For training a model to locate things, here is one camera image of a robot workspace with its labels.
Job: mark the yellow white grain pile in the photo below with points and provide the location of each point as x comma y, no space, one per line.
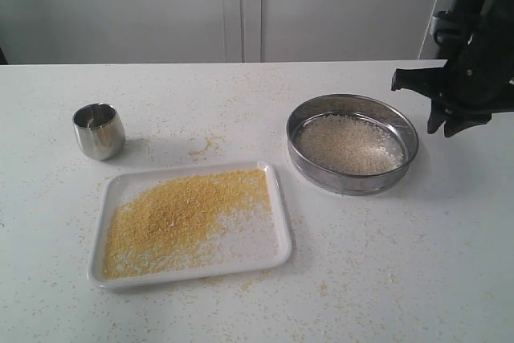
347,145

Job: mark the white cabinet doors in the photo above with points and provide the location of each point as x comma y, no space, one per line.
211,31

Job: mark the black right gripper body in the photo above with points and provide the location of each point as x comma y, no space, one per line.
477,80

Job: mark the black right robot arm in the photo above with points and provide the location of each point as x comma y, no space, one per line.
496,14

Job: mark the round steel mesh sieve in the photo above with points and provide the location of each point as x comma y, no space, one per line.
361,107

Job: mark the white plastic tray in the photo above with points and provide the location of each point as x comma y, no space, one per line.
261,244

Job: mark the stainless steel cup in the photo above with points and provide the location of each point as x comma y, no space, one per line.
99,131

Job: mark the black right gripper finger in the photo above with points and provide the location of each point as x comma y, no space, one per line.
424,81
453,121

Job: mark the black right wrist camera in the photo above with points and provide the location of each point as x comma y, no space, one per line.
450,26

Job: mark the yellow millet grains on tray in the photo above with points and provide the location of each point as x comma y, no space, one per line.
179,223

